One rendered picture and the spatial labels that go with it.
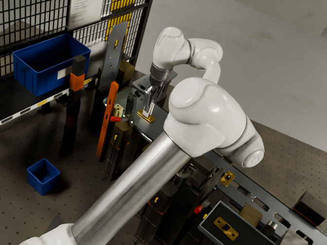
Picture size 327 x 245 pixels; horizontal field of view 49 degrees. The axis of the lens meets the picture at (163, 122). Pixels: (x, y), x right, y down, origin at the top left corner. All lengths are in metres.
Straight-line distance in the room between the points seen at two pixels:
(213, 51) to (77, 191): 0.87
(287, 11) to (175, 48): 4.57
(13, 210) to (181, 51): 0.95
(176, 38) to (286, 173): 1.18
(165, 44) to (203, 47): 0.16
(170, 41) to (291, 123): 2.66
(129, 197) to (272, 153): 1.48
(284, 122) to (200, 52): 2.50
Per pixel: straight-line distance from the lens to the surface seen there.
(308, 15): 5.92
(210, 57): 1.44
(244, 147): 0.97
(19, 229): 1.63
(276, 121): 3.80
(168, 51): 1.41
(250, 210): 1.43
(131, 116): 1.51
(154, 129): 1.64
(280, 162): 2.28
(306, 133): 3.90
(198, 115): 0.84
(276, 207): 1.61
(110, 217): 0.96
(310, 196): 1.72
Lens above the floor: 2.13
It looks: 42 degrees down
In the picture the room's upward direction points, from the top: 21 degrees clockwise
